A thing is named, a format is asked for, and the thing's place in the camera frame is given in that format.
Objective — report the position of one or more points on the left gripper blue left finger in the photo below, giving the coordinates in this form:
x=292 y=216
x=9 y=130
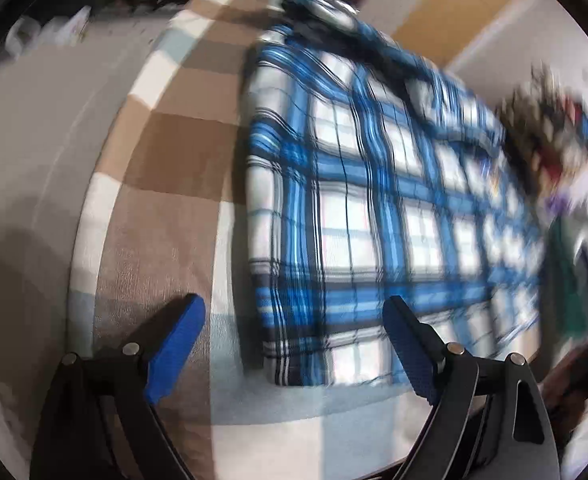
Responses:
x=143 y=371

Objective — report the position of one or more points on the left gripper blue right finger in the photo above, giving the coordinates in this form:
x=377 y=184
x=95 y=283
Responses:
x=446 y=377

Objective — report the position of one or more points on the blue white plaid shirt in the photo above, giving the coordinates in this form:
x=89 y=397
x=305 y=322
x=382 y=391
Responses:
x=371 y=174

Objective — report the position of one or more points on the checkered brown blue bedsheet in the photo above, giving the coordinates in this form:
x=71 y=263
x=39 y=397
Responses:
x=166 y=216

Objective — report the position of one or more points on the wooden shoe rack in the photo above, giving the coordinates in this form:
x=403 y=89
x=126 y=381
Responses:
x=546 y=127

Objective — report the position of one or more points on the tan wooden door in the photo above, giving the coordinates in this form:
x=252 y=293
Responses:
x=441 y=29

